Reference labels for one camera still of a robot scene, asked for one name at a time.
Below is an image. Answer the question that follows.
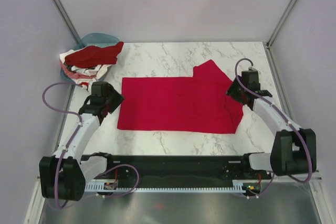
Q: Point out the bright red t-shirt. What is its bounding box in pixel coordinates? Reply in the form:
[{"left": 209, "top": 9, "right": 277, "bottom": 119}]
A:
[{"left": 117, "top": 60, "right": 243, "bottom": 134}]

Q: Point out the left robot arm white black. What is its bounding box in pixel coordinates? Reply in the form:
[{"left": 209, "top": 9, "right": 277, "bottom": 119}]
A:
[{"left": 39, "top": 81, "right": 124, "bottom": 201}]

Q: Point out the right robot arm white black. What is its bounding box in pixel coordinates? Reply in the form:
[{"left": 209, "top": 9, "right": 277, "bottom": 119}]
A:
[{"left": 226, "top": 67, "right": 317, "bottom": 179}]

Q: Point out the red shirt bottom of pile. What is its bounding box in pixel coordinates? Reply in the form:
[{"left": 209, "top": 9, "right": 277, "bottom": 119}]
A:
[{"left": 78, "top": 82, "right": 90, "bottom": 90}]

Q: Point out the pink folded shirt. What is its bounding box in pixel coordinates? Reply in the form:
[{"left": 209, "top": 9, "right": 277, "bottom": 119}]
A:
[{"left": 61, "top": 64, "right": 108, "bottom": 86}]

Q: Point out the dark red folded shirt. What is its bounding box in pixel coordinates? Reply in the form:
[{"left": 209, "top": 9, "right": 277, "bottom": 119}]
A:
[{"left": 65, "top": 41, "right": 124, "bottom": 68}]

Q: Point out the blue plastic basket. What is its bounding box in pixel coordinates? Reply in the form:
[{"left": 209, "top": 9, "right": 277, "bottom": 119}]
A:
[{"left": 60, "top": 33, "right": 120, "bottom": 83}]

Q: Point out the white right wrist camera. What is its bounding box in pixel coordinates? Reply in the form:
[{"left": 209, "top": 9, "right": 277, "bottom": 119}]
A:
[{"left": 248, "top": 67, "right": 258, "bottom": 72}]

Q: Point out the light blue cable duct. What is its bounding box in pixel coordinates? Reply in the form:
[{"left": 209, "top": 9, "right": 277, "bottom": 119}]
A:
[{"left": 84, "top": 179, "right": 246, "bottom": 194}]

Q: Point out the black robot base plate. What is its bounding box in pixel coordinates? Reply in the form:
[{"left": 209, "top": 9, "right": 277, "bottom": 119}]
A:
[{"left": 93, "top": 154, "right": 271, "bottom": 189}]

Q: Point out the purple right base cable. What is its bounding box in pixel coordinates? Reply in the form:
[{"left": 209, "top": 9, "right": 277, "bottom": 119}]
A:
[{"left": 233, "top": 173, "right": 275, "bottom": 200}]

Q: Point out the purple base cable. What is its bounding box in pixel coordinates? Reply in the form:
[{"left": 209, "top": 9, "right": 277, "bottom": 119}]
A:
[
  {"left": 47, "top": 163, "right": 139, "bottom": 211},
  {"left": 233, "top": 173, "right": 275, "bottom": 200}
]

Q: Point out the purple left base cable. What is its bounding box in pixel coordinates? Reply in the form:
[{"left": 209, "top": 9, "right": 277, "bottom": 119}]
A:
[{"left": 47, "top": 163, "right": 139, "bottom": 211}]

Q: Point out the right aluminium frame post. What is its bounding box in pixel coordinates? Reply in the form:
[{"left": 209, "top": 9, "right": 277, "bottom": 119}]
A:
[{"left": 264, "top": 0, "right": 299, "bottom": 50}]

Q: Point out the aluminium frame post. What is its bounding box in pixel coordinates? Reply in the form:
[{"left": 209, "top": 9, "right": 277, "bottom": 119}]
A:
[
  {"left": 52, "top": 0, "right": 80, "bottom": 42},
  {"left": 264, "top": 0, "right": 299, "bottom": 50}
]

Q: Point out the left aluminium frame post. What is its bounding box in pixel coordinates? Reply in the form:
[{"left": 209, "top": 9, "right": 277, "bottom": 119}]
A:
[{"left": 52, "top": 0, "right": 80, "bottom": 42}]

